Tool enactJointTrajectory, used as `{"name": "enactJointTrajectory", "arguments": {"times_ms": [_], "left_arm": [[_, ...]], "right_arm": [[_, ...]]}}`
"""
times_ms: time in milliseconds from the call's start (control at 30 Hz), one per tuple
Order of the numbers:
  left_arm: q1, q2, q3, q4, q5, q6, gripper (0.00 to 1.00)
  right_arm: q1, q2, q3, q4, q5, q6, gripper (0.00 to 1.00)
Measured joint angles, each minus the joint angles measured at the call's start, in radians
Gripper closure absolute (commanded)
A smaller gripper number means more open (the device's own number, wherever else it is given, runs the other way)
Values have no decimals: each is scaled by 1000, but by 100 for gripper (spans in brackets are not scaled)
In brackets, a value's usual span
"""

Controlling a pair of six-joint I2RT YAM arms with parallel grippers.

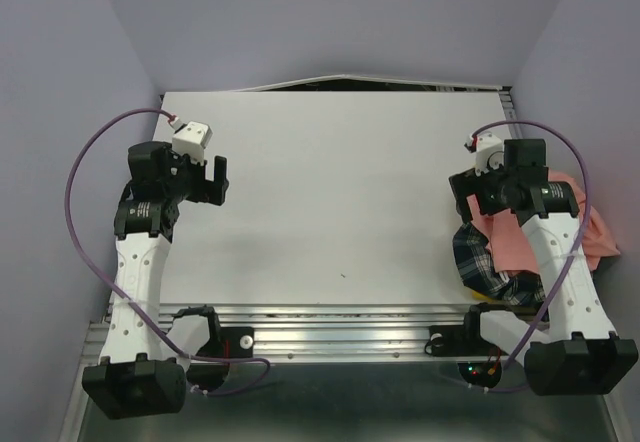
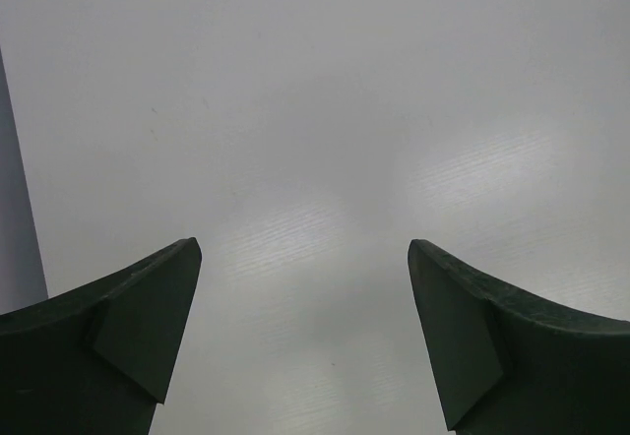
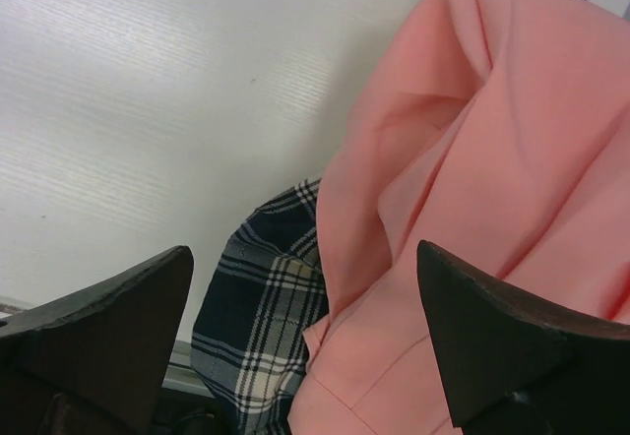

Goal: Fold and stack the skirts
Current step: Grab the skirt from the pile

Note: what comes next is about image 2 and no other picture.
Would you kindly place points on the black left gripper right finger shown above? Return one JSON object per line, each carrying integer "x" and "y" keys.
{"x": 506, "y": 361}

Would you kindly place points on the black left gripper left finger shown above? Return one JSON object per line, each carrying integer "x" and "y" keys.
{"x": 98, "y": 359}

